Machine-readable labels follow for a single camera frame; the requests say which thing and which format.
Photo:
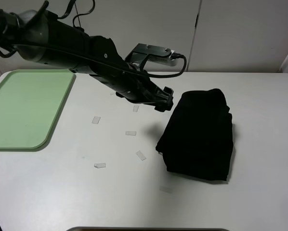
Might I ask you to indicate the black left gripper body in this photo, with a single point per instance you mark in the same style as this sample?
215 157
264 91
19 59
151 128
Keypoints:
161 99

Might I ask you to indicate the black short sleeve t-shirt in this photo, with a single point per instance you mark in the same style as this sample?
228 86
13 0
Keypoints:
198 139

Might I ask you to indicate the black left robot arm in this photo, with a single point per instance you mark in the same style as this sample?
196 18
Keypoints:
38 36

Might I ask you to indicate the light green plastic tray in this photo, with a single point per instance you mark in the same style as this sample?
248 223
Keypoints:
30 105

